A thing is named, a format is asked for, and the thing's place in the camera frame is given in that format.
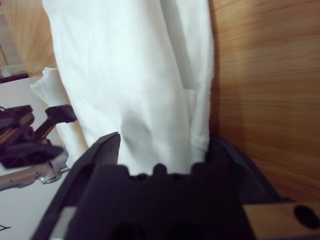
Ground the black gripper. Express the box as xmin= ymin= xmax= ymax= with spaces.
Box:
xmin=0 ymin=104 xmax=66 ymax=170

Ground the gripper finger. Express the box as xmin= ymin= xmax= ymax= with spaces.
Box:
xmin=31 ymin=131 xmax=121 ymax=240
xmin=205 ymin=134 xmax=285 ymax=204

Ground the white cloth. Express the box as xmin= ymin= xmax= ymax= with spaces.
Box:
xmin=29 ymin=66 xmax=89 ymax=162

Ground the white t-shirt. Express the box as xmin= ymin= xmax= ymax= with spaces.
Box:
xmin=42 ymin=0 xmax=216 ymax=176

